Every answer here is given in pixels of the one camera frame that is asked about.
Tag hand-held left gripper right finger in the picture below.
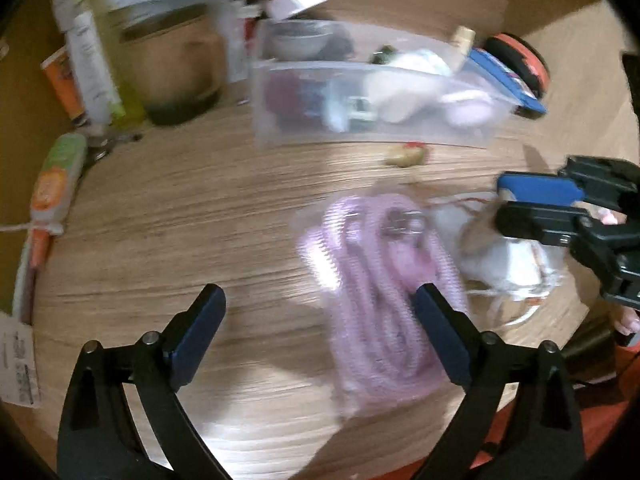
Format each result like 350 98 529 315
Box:
410 282 587 480

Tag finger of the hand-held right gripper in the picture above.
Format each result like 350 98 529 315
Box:
494 199 594 249
496 156 640 207

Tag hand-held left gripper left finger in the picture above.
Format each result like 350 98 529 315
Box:
56 283 234 480

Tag white marbled cloth bag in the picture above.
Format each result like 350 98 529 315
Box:
434 194 572 332

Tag pink cord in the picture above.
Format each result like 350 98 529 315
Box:
297 192 472 412

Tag clear plastic storage box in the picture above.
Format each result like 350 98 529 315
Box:
250 19 517 151

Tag red velvet pouch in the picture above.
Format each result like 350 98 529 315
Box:
262 74 322 122

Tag wooden desktop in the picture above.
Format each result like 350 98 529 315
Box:
30 0 628 480

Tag person's right hand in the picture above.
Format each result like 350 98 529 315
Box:
616 309 640 349

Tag blue pouch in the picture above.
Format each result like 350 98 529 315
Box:
466 47 549 121

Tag black orange round case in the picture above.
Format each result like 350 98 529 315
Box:
484 32 552 97

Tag small gold figurine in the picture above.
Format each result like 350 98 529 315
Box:
384 142 429 168

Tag small beige bottle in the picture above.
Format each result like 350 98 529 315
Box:
447 25 477 69

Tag orange white pen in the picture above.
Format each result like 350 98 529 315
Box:
12 227 54 322

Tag printed paper receipt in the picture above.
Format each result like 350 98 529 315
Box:
0 312 42 409

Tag orange red cloth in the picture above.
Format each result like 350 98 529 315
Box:
397 394 633 480

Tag orange green white bottle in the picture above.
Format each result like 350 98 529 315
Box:
29 132 89 234

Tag black metal tweezers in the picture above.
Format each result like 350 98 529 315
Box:
81 129 144 162

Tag yellow green tall bottle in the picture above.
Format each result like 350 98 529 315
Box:
74 0 147 127

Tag brown glass jar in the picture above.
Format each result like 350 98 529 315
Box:
122 4 224 127

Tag grey bowl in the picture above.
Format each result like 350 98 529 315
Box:
269 29 334 62

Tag orange white box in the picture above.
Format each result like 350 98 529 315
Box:
39 44 89 122

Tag white tall tube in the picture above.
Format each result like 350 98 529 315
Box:
67 9 124 127

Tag small white pink box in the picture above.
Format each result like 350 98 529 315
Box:
264 0 329 21

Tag stack of red white packets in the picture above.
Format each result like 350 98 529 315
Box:
224 0 282 84

